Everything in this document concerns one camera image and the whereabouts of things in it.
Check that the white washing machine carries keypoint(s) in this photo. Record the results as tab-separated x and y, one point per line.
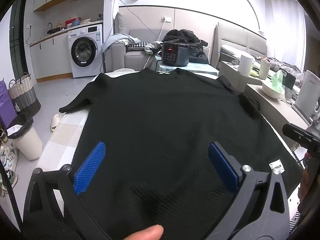
85	50

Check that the green plastic bag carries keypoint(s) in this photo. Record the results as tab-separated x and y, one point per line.
278	80

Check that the white curtain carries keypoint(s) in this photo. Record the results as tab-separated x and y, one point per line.
287	30

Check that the light blue blanket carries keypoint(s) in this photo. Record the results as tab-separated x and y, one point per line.
117	40

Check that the grey white jacket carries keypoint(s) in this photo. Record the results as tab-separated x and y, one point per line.
152	47

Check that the grey padded headboard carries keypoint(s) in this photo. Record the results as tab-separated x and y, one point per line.
235	35

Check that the black knit sweater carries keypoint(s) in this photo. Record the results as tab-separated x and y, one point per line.
162	117

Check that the white cylindrical container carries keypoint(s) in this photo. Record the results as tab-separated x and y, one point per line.
246	65

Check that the dark rice cooker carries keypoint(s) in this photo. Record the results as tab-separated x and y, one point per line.
175	55

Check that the white trash bin black liner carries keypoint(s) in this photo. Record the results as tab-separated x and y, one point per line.
27	145

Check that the striped cloth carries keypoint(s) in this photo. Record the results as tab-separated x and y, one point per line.
295	221

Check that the woven laundry basket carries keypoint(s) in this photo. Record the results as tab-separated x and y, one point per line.
25	97

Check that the red box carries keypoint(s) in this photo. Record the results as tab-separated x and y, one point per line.
72	21

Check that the plaid tablecloth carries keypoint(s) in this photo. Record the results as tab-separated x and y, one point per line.
65	135

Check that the grey side counter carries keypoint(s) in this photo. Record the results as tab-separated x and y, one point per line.
272	107

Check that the white kitchen base cabinet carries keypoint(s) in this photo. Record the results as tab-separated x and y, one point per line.
50	55

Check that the white bowl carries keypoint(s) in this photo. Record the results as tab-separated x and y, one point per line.
271	91

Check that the dark green box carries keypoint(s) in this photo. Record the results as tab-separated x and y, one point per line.
290	81

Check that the grey quilt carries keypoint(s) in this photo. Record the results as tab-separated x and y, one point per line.
287	65

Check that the cream slipper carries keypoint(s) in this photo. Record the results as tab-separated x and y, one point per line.
55	122

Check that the white air purifier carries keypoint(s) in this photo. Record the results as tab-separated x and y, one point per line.
308	92

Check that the person's right hand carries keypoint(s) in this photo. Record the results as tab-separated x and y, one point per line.
303	182

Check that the white sneaker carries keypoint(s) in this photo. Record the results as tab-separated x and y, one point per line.
8	155
10	180

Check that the dark glass door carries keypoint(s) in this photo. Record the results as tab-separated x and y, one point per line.
18	42

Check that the purple bag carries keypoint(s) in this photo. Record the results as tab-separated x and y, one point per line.
6	105

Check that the houndstooth pillow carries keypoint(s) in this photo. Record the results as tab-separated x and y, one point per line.
137	45

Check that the black faucet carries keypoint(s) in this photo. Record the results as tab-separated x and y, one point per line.
50	25

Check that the white chair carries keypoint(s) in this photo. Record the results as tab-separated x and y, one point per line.
122	71

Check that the grey sofa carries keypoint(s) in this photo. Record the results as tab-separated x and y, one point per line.
132	57

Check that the person's left hand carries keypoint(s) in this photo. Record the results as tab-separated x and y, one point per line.
145	233

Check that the black jacket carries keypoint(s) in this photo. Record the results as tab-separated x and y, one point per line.
185	36

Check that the white cup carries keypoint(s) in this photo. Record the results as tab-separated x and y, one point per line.
264	70

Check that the yellow green packet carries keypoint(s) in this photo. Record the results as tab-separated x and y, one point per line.
253	72

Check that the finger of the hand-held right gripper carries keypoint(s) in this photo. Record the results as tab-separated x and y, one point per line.
297	132

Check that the white wall socket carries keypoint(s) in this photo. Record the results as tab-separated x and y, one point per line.
167	19

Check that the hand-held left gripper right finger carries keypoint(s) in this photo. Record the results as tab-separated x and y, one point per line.
222	165

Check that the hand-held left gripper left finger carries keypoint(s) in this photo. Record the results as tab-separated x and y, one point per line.
90	167

